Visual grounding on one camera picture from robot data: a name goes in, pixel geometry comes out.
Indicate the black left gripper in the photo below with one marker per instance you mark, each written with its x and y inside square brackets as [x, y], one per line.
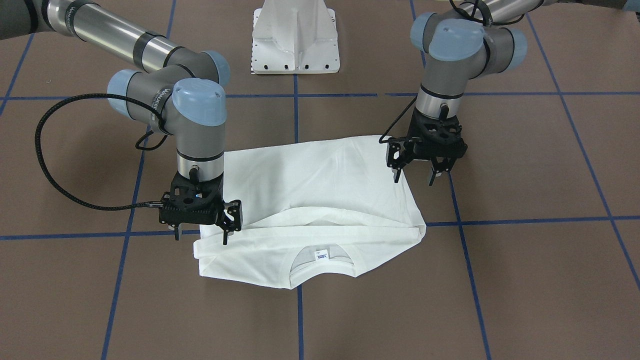
[398, 152]

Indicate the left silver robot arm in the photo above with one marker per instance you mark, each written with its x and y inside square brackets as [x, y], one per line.
[471, 40]

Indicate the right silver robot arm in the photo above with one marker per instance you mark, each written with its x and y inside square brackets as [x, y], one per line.
[174, 90]

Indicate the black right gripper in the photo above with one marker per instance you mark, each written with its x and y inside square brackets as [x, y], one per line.
[232, 212]

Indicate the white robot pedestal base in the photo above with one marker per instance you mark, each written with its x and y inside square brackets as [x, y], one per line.
[295, 37]

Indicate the white long-sleeve printed shirt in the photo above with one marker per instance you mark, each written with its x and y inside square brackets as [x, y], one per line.
[308, 209]

